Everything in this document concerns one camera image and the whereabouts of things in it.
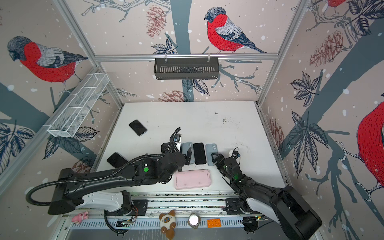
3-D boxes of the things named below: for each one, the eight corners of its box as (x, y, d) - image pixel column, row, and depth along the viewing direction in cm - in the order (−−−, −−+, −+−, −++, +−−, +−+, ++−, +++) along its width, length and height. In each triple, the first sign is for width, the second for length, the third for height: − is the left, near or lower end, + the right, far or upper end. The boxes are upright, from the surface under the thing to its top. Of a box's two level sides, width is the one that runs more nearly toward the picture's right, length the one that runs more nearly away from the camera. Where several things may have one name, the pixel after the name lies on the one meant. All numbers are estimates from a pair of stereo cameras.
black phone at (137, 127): (129, 125, 110) (128, 124, 109) (137, 120, 113) (136, 119, 112) (139, 136, 104) (138, 134, 103) (146, 130, 107) (146, 128, 106)
